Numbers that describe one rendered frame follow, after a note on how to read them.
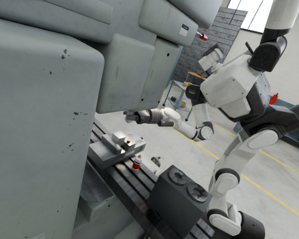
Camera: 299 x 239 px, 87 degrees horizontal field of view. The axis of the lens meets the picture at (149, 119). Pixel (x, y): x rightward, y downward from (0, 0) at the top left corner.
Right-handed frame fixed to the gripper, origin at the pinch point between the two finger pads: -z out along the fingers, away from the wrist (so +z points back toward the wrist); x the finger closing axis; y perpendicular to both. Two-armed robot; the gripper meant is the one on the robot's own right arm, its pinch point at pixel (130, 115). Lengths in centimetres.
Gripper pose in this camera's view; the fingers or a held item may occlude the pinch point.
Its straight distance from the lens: 85.3
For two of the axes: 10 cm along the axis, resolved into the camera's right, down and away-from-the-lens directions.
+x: 4.3, 5.3, -7.3
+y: -3.0, 8.5, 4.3
